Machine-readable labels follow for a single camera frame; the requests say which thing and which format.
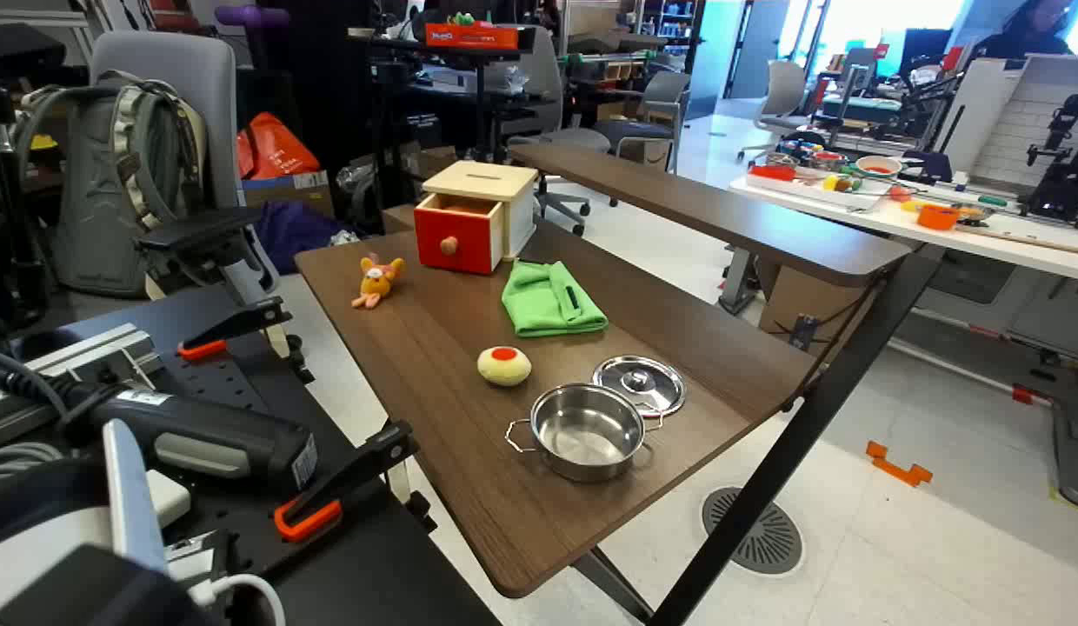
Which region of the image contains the red drawer with wooden knob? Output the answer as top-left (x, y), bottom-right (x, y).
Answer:
top-left (412, 192), bottom-right (511, 280)

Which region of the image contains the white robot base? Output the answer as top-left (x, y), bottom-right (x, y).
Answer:
top-left (0, 417), bottom-right (201, 626)

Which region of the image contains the green folded cloth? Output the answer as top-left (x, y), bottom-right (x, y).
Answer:
top-left (499, 257), bottom-right (612, 345)

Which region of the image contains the yellow round toy red dot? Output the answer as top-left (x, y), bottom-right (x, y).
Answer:
top-left (474, 340), bottom-right (535, 389)

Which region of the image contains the steel pot lid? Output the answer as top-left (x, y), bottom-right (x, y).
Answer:
top-left (587, 353), bottom-right (693, 420)

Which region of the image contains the orange plush toy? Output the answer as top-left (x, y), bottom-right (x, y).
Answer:
top-left (349, 254), bottom-right (406, 312)

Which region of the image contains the raised brown desk shelf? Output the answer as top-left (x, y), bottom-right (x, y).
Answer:
top-left (506, 141), bottom-right (917, 283)

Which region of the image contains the grey swivel chair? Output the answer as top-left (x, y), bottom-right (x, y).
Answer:
top-left (489, 29), bottom-right (618, 237)

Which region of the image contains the grey mesh chair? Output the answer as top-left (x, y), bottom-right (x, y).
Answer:
top-left (594, 69), bottom-right (693, 178)

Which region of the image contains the dark blue bag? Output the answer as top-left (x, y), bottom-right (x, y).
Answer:
top-left (253, 200), bottom-right (362, 275)

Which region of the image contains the cardboard box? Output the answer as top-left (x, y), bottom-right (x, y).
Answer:
top-left (756, 254), bottom-right (885, 353)

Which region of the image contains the red orange tray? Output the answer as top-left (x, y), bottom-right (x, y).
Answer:
top-left (416, 17), bottom-right (524, 56)

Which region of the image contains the round floor drain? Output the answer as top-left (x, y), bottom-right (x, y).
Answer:
top-left (700, 485), bottom-right (808, 579)

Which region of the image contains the orange bag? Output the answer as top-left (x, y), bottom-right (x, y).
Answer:
top-left (233, 107), bottom-right (322, 184)

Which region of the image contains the black grey handheld device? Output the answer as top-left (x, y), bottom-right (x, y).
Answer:
top-left (92, 388), bottom-right (322, 490)

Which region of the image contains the orange floor marker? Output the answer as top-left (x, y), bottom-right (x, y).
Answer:
top-left (864, 439), bottom-right (935, 490)

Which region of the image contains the orange cup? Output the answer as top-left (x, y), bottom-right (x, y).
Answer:
top-left (914, 202), bottom-right (965, 232)

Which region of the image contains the grey high-back office chair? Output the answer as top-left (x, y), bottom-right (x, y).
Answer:
top-left (92, 29), bottom-right (283, 299)

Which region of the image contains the grey camouflage backpack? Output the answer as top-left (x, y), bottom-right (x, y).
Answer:
top-left (14, 69), bottom-right (214, 299)

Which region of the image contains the white work table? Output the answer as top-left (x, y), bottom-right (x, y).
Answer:
top-left (728, 160), bottom-right (1078, 290)

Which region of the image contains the white slatted board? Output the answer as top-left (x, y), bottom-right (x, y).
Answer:
top-left (972, 54), bottom-right (1078, 194)

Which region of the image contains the black stand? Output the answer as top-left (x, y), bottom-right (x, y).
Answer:
top-left (1019, 85), bottom-right (1078, 222)

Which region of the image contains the seated person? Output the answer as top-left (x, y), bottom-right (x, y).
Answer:
top-left (967, 0), bottom-right (1078, 68)

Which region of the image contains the steel pot with handles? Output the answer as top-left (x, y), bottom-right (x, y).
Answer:
top-left (501, 381), bottom-right (659, 488)

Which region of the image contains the large black orange-handled clamp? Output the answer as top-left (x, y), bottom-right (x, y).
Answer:
top-left (271, 417), bottom-right (420, 548)

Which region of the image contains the black desk leg frame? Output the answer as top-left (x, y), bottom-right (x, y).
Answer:
top-left (571, 240), bottom-right (950, 626)

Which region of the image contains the small black orange-handled clamp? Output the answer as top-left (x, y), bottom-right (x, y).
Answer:
top-left (169, 296), bottom-right (297, 367)

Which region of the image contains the white cable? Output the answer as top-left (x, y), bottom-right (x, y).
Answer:
top-left (187, 570), bottom-right (289, 626)

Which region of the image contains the aluminium rail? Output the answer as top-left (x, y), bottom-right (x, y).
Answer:
top-left (0, 325), bottom-right (160, 414)

